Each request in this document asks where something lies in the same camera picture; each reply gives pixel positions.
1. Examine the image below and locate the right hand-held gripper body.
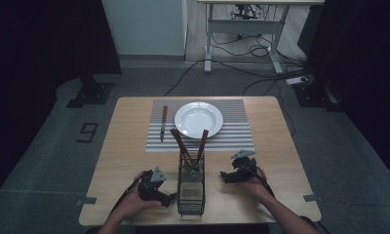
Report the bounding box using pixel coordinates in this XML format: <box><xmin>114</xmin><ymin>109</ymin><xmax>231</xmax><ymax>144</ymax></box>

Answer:
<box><xmin>230</xmin><ymin>149</ymin><xmax>259</xmax><ymax>183</ymax></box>

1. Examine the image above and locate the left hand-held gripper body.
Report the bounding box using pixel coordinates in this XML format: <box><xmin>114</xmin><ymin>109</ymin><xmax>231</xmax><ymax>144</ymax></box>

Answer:
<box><xmin>136</xmin><ymin>167</ymin><xmax>168</xmax><ymax>203</ymax></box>

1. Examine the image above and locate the black wire mesh cutlery basket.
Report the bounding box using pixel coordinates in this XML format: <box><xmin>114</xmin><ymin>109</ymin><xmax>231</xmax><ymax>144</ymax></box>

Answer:
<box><xmin>176</xmin><ymin>149</ymin><xmax>207</xmax><ymax>217</ymax></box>

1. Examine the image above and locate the person's left hand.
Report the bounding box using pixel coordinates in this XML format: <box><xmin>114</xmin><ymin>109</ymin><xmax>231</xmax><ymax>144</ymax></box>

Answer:
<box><xmin>117</xmin><ymin>186</ymin><xmax>163</xmax><ymax>222</ymax></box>

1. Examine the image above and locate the person's right hand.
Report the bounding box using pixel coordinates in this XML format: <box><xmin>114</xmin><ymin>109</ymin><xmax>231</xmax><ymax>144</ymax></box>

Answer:
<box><xmin>236</xmin><ymin>168</ymin><xmax>273</xmax><ymax>204</ymax></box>

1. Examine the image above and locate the grey striped placemat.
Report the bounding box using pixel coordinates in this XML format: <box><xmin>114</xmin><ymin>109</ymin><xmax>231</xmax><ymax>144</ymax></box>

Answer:
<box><xmin>144</xmin><ymin>98</ymin><xmax>256</xmax><ymax>154</ymax></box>

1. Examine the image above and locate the white round plate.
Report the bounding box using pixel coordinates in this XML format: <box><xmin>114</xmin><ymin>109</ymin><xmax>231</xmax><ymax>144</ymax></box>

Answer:
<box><xmin>174</xmin><ymin>100</ymin><xmax>224</xmax><ymax>140</ymax></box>

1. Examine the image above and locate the grey tape marker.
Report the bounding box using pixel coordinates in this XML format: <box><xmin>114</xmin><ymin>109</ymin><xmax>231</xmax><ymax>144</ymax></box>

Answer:
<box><xmin>75</xmin><ymin>196</ymin><xmax>98</xmax><ymax>207</ymax></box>
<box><xmin>302</xmin><ymin>193</ymin><xmax>320</xmax><ymax>204</ymax></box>

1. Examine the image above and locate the black stand base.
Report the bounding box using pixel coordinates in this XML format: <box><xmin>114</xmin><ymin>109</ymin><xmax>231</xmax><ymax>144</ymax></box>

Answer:
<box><xmin>65</xmin><ymin>75</ymin><xmax>115</xmax><ymax>109</ymax></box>
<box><xmin>292</xmin><ymin>80</ymin><xmax>344</xmax><ymax>113</ymax></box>

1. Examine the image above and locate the white power strip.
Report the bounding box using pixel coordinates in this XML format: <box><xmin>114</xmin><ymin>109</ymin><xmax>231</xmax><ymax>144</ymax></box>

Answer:
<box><xmin>285</xmin><ymin>75</ymin><xmax>310</xmax><ymax>87</ymax></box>

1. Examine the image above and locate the dark curtain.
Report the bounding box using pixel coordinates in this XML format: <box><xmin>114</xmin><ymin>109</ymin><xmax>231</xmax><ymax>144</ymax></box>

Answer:
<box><xmin>296</xmin><ymin>0</ymin><xmax>390</xmax><ymax>186</ymax></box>
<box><xmin>0</xmin><ymin>0</ymin><xmax>122</xmax><ymax>196</ymax></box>

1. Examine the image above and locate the white cabinet panel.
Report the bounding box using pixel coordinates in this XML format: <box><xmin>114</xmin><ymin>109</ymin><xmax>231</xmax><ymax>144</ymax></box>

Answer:
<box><xmin>100</xmin><ymin>0</ymin><xmax>188</xmax><ymax>57</ymax></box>

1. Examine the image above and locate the left hand-held gripper cable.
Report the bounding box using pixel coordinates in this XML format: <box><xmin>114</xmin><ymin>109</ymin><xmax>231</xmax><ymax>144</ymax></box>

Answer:
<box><xmin>111</xmin><ymin>171</ymin><xmax>149</xmax><ymax>213</ymax></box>

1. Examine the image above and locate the hand-held gripper cable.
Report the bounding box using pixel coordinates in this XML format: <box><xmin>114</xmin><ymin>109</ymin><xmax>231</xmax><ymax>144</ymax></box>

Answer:
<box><xmin>111</xmin><ymin>171</ymin><xmax>149</xmax><ymax>213</ymax></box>
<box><xmin>241</xmin><ymin>165</ymin><xmax>277</xmax><ymax>199</ymax></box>

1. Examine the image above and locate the right hand-held gripper cable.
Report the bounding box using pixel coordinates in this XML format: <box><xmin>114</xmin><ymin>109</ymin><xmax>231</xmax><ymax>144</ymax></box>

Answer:
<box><xmin>241</xmin><ymin>165</ymin><xmax>277</xmax><ymax>199</ymax></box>

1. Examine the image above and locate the wooden handled table knife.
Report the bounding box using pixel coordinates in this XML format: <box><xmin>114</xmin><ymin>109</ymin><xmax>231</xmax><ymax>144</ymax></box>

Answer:
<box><xmin>159</xmin><ymin>104</ymin><xmax>169</xmax><ymax>143</ymax></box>

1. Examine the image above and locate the black floor cable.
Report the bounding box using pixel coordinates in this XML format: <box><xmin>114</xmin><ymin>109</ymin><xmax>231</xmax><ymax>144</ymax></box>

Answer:
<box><xmin>212</xmin><ymin>33</ymin><xmax>314</xmax><ymax>97</ymax></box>
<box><xmin>163</xmin><ymin>58</ymin><xmax>208</xmax><ymax>98</ymax></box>

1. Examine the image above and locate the white metal frame desk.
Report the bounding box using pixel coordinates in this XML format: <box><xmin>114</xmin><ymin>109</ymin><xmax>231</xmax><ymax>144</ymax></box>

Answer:
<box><xmin>197</xmin><ymin>0</ymin><xmax>326</xmax><ymax>75</ymax></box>

